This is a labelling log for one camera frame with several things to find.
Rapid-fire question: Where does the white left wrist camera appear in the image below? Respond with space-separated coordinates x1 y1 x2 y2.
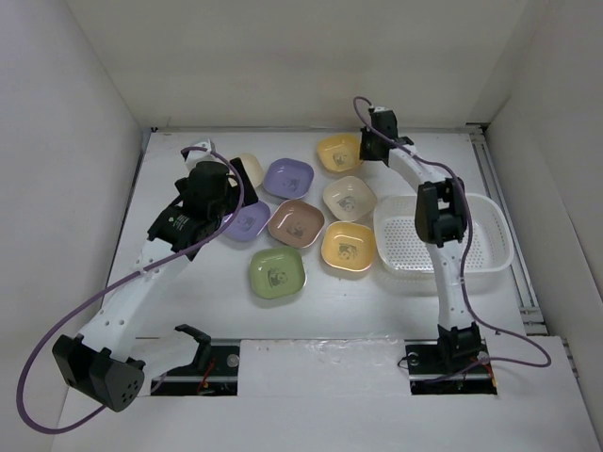
182 138 216 171

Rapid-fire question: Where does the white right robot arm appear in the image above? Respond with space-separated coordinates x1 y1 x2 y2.
360 105 482 380

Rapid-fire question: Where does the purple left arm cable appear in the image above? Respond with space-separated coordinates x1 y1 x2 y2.
16 145 249 434

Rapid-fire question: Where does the beige panda plate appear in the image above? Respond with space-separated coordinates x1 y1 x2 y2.
322 176 378 222

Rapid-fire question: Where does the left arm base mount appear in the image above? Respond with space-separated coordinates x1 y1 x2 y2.
150 324 241 396

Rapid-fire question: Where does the brown panda plate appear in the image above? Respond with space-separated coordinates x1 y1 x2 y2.
268 200 325 249

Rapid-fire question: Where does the cream panda plate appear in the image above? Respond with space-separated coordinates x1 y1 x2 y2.
236 153 265 188

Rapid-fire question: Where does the white perforated plastic bin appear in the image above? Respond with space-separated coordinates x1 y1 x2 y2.
373 194 514 296

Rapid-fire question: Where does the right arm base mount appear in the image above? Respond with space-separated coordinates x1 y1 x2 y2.
398 340 497 396

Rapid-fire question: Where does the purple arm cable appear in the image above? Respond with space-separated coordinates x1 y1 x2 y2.
16 145 249 434
352 96 552 385

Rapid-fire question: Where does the yellow panda plate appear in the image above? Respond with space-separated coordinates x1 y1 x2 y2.
317 134 362 173
320 221 376 273

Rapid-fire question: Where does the aluminium rail right side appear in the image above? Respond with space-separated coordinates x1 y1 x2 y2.
468 123 549 336

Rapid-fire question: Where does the large purple panda plate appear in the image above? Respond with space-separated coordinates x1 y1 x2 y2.
223 201 271 242

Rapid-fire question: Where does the small purple panda plate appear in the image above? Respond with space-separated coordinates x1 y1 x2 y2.
263 158 315 200

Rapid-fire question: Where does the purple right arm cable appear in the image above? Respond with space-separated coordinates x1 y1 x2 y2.
352 96 552 385

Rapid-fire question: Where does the green panda plate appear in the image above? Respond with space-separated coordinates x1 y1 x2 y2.
249 246 306 299

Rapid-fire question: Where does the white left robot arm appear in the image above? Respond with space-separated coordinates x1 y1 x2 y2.
52 158 258 412

